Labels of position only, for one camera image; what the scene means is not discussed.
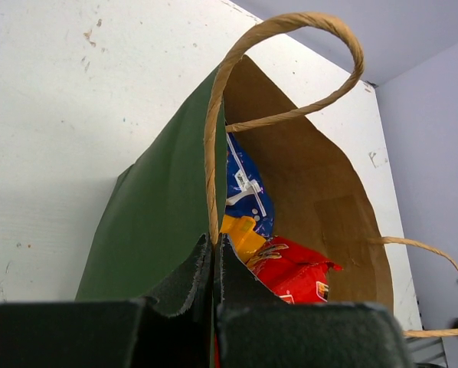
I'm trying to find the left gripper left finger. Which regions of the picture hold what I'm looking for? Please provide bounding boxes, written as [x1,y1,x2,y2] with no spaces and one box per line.
[0,235,213,367]

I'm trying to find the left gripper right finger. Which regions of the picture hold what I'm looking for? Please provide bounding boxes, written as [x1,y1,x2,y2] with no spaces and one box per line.
[214,235,413,367]

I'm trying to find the red snack packet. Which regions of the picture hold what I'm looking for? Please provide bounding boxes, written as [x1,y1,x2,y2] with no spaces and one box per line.
[214,236,340,367]

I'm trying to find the orange candy packet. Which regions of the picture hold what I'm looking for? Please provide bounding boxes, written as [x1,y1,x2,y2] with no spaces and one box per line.
[221,215,267,263]

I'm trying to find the green paper bag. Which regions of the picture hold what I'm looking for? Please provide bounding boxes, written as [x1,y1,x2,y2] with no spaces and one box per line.
[74,11,458,368]

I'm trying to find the blue chips bag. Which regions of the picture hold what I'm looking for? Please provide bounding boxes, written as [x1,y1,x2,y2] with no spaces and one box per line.
[225,133,274,238]

